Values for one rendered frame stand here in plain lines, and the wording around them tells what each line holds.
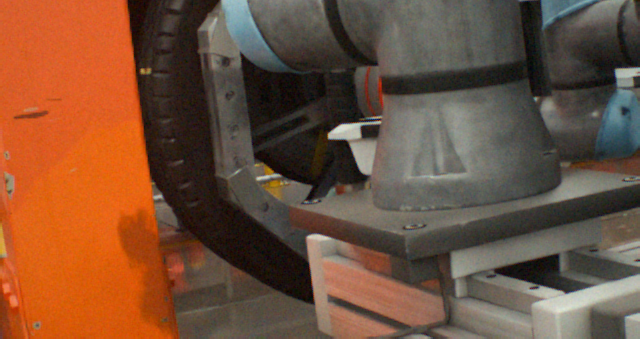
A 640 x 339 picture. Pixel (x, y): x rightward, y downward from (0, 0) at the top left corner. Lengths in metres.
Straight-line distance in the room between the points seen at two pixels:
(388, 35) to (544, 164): 0.15
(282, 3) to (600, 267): 0.33
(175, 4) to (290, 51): 0.74
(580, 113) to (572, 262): 0.44
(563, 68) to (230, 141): 0.51
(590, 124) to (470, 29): 0.46
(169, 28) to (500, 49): 0.88
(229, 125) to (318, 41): 0.69
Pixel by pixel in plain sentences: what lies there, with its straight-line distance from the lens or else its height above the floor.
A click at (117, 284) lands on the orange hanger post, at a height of 0.71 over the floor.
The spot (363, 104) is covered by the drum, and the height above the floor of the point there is 0.83.
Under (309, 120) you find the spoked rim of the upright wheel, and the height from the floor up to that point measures 0.81.
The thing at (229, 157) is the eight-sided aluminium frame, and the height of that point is 0.79.
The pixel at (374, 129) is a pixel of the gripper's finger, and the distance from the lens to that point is 1.52.
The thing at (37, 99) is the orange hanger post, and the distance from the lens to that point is 1.39.
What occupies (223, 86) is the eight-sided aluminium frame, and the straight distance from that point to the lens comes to 1.75.
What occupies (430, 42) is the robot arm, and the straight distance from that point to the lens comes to 0.99.
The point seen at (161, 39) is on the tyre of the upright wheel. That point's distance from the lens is 1.83.
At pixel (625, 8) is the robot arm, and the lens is 1.40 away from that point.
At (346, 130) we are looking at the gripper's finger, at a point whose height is 0.83.
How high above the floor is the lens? 0.98
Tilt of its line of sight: 7 degrees down
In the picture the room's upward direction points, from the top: 7 degrees counter-clockwise
